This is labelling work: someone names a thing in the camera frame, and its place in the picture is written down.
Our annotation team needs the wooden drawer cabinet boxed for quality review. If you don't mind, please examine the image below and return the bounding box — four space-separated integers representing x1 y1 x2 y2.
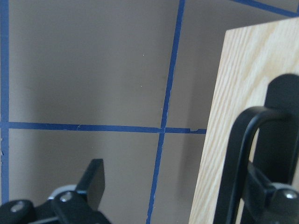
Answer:
189 18 299 224

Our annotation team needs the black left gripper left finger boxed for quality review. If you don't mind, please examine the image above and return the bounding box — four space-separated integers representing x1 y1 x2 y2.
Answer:
0 159 110 224

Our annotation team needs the brown gridded table mat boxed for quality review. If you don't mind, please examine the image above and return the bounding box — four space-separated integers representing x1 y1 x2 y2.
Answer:
0 0 299 224

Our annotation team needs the black drawer handle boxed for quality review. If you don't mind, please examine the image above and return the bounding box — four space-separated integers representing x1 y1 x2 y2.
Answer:
214 74 299 224

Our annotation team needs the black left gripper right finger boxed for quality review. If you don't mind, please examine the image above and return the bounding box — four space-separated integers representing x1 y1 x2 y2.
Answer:
241 163 299 224

